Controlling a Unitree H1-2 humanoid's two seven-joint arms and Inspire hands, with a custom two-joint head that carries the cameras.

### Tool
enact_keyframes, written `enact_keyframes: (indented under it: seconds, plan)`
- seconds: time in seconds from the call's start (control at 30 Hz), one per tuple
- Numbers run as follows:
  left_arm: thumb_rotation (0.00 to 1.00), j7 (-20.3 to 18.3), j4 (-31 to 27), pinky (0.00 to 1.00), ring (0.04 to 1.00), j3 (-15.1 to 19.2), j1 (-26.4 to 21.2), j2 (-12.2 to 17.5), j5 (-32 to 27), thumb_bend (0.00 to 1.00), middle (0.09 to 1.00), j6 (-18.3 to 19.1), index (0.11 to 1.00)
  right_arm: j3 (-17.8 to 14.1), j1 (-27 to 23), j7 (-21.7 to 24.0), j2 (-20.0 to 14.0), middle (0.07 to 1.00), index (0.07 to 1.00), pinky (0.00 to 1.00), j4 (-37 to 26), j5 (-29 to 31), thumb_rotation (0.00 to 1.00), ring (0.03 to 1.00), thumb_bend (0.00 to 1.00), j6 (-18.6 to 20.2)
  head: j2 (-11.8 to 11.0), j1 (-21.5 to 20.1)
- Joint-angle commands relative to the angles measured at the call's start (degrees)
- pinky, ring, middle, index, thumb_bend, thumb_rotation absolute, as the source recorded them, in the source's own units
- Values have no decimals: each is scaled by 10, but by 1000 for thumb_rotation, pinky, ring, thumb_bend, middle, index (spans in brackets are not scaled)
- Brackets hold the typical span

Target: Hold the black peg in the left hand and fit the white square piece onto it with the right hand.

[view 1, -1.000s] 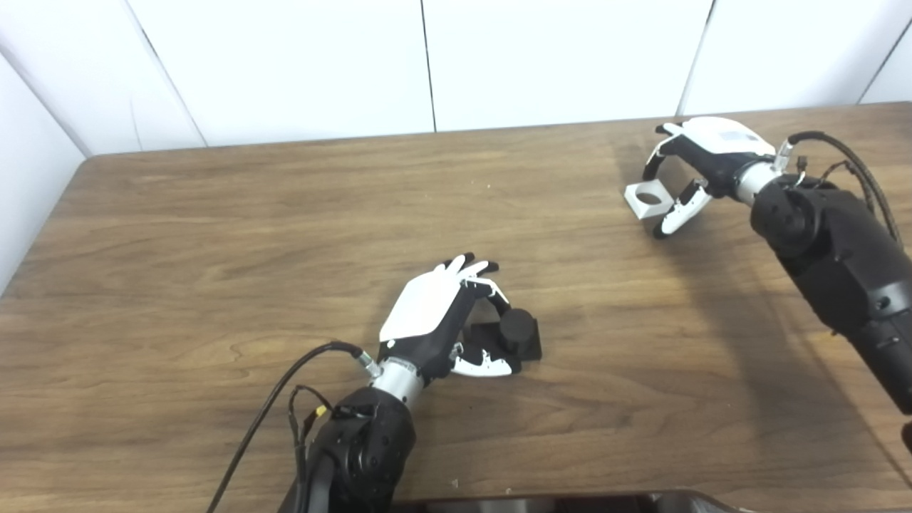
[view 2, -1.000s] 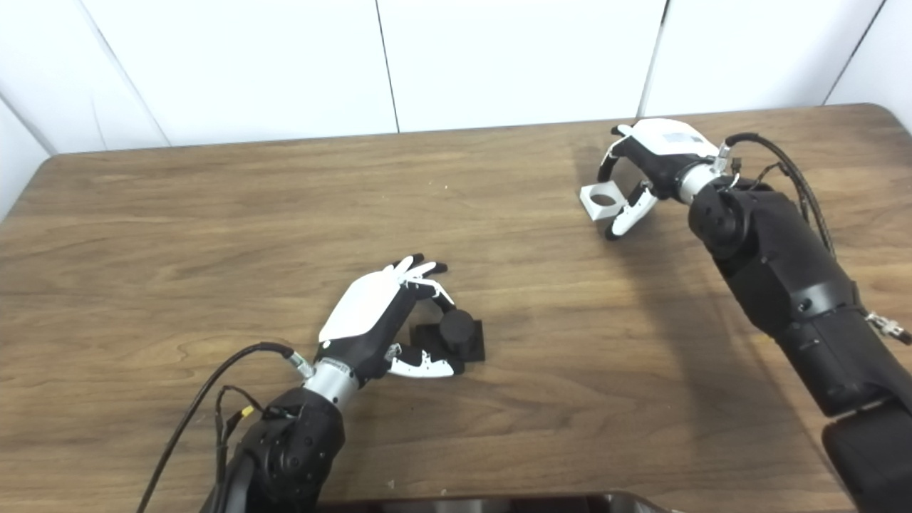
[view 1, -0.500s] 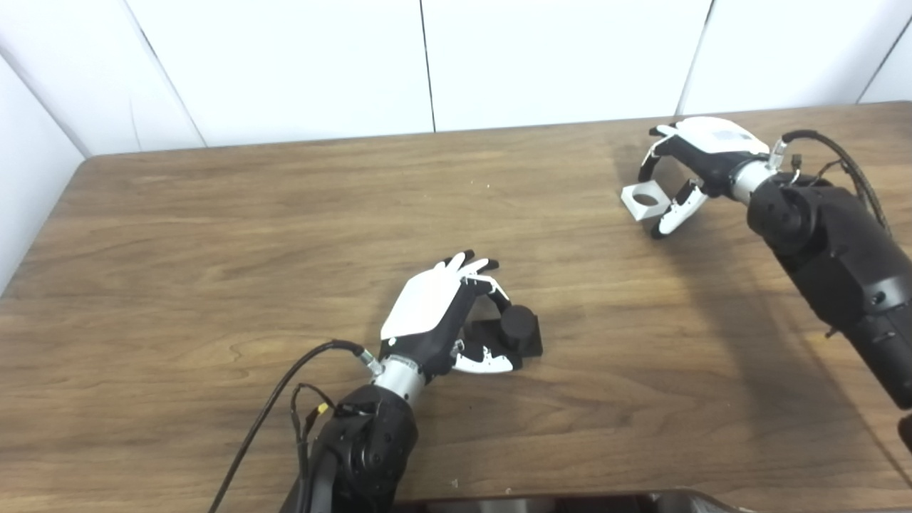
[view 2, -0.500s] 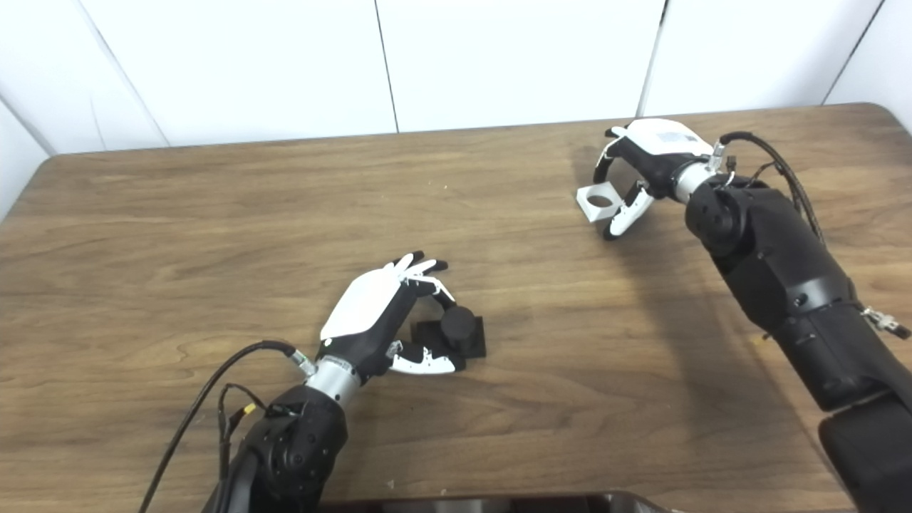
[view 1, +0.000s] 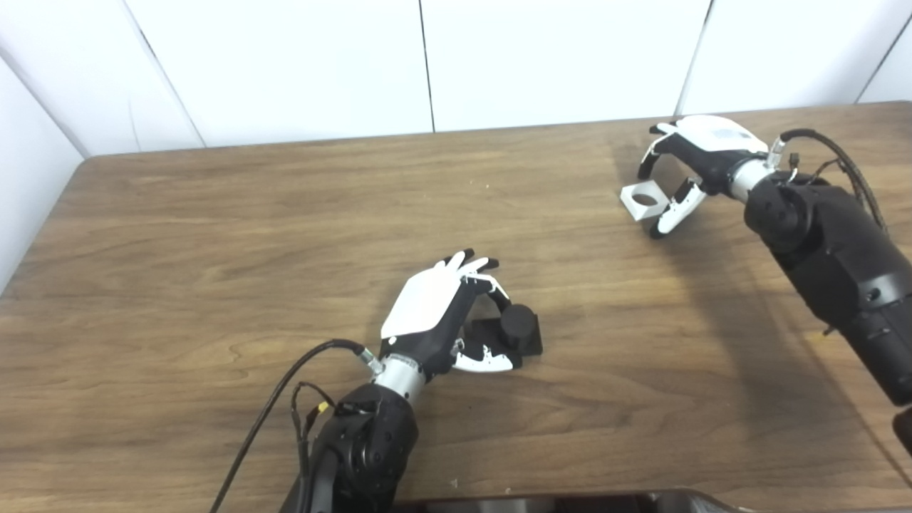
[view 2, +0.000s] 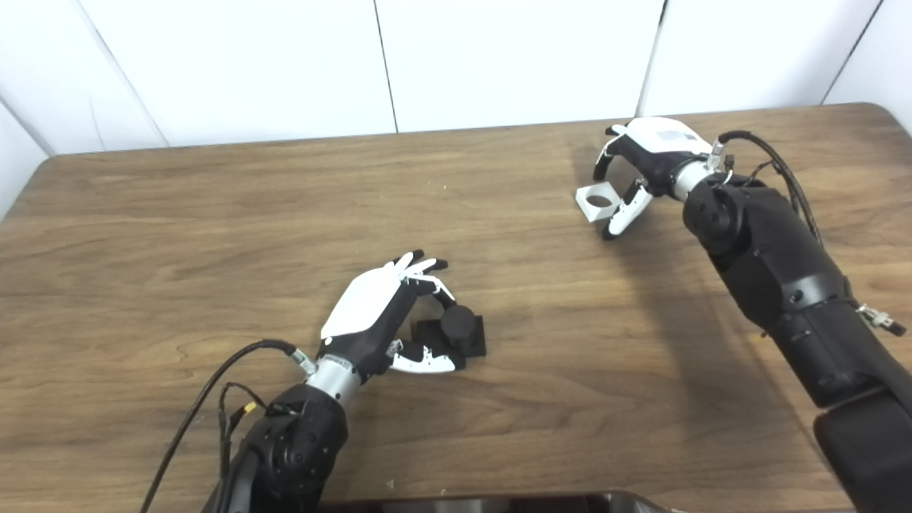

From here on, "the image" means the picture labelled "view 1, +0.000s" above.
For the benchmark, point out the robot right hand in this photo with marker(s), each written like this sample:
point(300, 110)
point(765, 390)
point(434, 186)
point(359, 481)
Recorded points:
point(716, 142)

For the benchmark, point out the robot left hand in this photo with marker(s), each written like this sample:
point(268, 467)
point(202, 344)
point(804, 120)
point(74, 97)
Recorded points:
point(427, 303)

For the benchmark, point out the white square piece with hole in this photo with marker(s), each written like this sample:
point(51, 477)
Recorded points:
point(659, 208)

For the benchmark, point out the black peg with square base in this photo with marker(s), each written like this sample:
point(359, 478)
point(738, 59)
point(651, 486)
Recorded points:
point(520, 324)

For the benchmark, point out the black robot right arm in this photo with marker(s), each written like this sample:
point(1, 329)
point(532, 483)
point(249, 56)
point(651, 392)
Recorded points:
point(833, 249)

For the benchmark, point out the dark glossy robot chest edge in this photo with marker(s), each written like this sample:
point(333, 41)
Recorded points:
point(570, 504)

